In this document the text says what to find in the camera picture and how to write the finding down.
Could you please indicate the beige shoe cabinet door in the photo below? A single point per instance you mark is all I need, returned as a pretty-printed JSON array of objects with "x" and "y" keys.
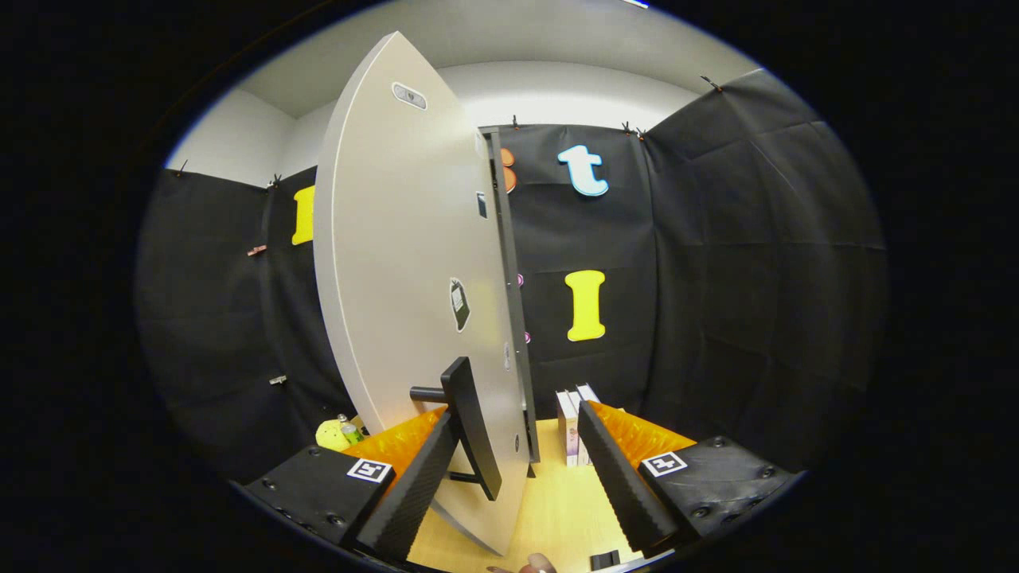
[{"x": 398, "y": 278}]

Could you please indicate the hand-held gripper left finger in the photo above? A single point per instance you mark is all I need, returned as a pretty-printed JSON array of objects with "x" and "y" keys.
[{"x": 414, "y": 493}]

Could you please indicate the green drink bottle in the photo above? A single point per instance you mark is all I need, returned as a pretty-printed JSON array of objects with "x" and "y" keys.
[{"x": 352, "y": 434}]

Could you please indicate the small black box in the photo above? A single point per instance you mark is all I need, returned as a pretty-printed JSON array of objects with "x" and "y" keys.
[{"x": 605, "y": 559}]

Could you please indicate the grey shoe cabinet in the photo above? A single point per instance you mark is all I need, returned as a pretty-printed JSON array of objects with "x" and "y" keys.
[{"x": 523, "y": 382}]

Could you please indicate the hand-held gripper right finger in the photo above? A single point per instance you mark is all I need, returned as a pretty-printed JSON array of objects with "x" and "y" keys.
[{"x": 617, "y": 485}]

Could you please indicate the black backdrop cloth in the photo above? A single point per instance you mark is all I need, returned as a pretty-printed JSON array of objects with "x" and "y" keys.
[{"x": 756, "y": 278}]

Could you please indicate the yellow plush toy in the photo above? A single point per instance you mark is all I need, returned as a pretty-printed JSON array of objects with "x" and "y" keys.
[{"x": 330, "y": 436}]

